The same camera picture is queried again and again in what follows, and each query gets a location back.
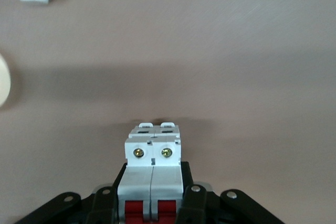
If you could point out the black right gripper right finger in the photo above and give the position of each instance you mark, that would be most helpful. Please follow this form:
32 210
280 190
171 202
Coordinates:
197 200

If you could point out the light blue dome button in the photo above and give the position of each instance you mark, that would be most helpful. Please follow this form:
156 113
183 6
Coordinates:
4 83

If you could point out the white circuit breaker red levers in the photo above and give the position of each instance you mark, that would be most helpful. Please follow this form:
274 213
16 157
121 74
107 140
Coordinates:
151 166

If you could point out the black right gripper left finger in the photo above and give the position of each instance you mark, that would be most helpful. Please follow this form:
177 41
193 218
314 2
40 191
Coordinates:
103 203

